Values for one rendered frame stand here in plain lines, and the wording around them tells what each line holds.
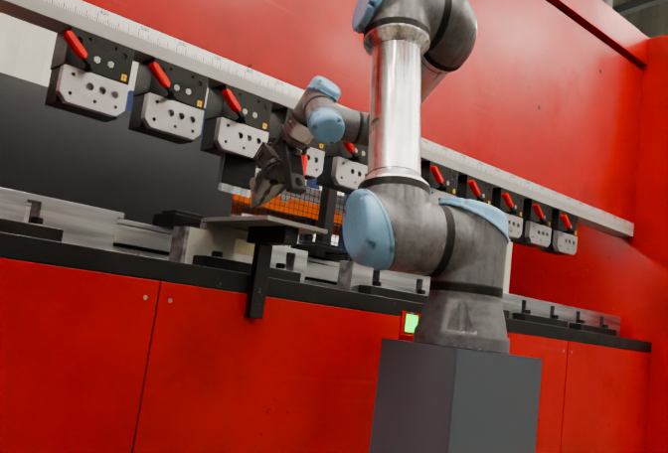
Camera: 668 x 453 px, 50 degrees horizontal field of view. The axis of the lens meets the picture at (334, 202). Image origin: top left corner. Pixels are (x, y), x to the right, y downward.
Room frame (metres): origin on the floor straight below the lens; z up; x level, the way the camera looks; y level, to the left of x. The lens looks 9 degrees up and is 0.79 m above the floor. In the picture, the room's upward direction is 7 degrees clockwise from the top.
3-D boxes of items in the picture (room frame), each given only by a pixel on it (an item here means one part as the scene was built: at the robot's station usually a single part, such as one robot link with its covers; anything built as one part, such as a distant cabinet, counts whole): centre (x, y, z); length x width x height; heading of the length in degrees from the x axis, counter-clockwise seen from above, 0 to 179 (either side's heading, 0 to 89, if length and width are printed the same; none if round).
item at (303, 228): (1.72, 0.16, 1.00); 0.26 x 0.18 x 0.01; 42
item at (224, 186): (1.83, 0.26, 1.13); 0.10 x 0.02 x 0.10; 132
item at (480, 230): (1.15, -0.22, 0.94); 0.13 x 0.12 x 0.14; 108
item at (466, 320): (1.15, -0.23, 0.82); 0.15 x 0.15 x 0.10
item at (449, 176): (2.34, -0.32, 1.26); 0.15 x 0.09 x 0.17; 132
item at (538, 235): (2.74, -0.77, 1.26); 0.15 x 0.09 x 0.17; 132
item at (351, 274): (2.67, -0.68, 0.92); 1.68 x 0.06 x 0.10; 132
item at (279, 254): (1.86, 0.22, 0.92); 0.39 x 0.06 x 0.10; 132
